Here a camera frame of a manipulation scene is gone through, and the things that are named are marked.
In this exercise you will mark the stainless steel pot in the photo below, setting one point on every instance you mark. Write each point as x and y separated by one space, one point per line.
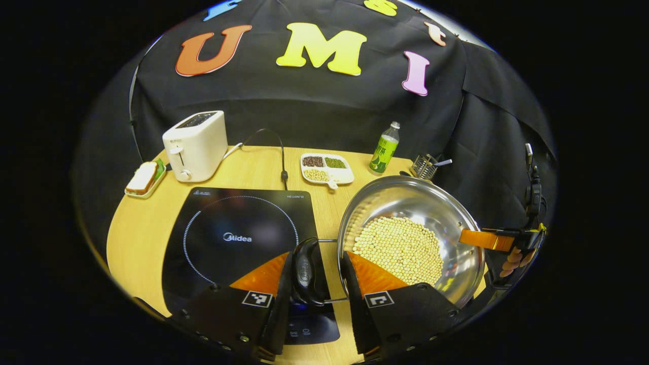
416 197

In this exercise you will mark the green drink bottle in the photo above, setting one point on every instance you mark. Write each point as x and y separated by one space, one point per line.
384 152

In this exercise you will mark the black induction cooktop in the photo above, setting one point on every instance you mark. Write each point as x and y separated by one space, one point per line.
238 238

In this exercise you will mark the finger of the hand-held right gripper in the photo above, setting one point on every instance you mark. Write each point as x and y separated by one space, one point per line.
487 239

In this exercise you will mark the white toaster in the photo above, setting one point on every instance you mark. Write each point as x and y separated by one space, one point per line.
197 147

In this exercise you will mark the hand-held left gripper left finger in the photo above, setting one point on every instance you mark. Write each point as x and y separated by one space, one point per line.
233 314

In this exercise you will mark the white divided bean dish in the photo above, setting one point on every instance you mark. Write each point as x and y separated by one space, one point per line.
327 170

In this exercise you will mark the black backdrop cloth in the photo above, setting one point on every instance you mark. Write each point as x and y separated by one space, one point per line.
304 111

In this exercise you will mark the bread slice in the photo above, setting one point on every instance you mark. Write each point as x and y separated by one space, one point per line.
142 177

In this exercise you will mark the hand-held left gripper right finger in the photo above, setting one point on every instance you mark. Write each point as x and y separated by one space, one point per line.
405 317

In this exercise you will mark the small green plate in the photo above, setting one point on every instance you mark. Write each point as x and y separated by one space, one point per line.
159 172

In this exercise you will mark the pile of soybeans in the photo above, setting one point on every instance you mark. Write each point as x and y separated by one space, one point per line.
400 248

